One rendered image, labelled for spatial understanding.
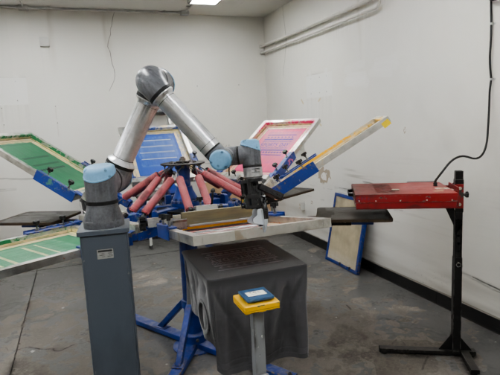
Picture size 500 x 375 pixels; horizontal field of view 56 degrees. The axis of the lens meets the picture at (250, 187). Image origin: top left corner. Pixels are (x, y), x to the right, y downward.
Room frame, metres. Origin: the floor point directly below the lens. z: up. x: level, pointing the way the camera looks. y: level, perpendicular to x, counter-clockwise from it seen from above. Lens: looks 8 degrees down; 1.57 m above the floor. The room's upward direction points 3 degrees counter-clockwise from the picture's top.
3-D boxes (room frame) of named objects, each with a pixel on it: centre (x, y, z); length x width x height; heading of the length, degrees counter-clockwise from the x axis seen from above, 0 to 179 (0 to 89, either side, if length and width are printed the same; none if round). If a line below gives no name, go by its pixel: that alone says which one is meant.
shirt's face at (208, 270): (2.08, 0.06, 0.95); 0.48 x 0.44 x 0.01; 20
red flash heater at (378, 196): (2.88, -0.96, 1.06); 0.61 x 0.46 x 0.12; 80
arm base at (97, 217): (1.75, 0.56, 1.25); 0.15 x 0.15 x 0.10
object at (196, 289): (2.02, 0.23, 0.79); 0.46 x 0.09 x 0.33; 20
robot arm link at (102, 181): (1.75, 0.56, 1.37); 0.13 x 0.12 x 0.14; 175
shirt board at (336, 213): (3.01, -0.22, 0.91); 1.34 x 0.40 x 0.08; 80
